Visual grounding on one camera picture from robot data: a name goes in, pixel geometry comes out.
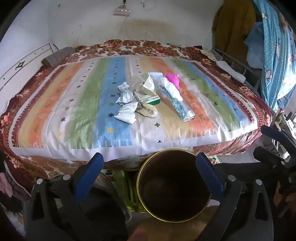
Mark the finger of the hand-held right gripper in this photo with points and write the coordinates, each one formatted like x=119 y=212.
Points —
x=277 y=139
x=270 y=159

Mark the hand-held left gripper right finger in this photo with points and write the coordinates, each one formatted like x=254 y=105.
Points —
x=209 y=177

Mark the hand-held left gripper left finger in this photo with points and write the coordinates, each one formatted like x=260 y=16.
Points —
x=89 y=178

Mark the round metal tin can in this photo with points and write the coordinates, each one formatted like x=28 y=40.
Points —
x=171 y=190

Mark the small printed cardboard box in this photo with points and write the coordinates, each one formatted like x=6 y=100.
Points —
x=148 y=98

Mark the cream paper wrapper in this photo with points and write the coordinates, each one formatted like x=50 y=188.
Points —
x=150 y=85

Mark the green cartoon mat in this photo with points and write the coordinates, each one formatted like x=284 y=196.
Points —
x=120 y=185

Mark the striped colourful blanket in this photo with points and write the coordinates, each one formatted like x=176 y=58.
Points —
x=76 y=115

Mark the blue glitter wrapper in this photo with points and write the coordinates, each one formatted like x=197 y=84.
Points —
x=183 y=111

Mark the white tissue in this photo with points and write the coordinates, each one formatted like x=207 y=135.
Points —
x=127 y=113

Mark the blue polka dot cloth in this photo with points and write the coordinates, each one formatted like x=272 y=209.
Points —
x=272 y=58

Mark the white cloth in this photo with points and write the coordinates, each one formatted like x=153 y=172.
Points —
x=231 y=69

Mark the clear plastic wrapper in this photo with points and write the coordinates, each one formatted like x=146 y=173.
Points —
x=148 y=111

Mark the white printed plastic wrapper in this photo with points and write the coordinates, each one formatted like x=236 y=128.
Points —
x=172 y=91

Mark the crumpled white paper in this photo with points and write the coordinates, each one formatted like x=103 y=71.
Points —
x=123 y=91

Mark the light blue garment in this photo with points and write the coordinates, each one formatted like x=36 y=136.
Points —
x=254 y=41

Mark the pink plastic bag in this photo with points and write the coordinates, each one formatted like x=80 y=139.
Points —
x=173 y=78

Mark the light blue face mask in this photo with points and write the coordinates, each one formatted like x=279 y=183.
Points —
x=155 y=74

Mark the mustard yellow hanging garment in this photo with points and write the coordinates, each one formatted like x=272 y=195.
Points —
x=233 y=27

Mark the grey pillow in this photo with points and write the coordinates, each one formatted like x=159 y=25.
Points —
x=57 y=56

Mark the white wooden headboard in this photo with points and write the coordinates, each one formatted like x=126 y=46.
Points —
x=25 y=64

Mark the brown floral blanket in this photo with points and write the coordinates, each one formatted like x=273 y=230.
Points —
x=143 y=45

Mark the white power strip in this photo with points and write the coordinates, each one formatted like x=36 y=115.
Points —
x=122 y=11

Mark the metal bed rail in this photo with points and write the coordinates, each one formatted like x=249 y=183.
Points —
x=231 y=60

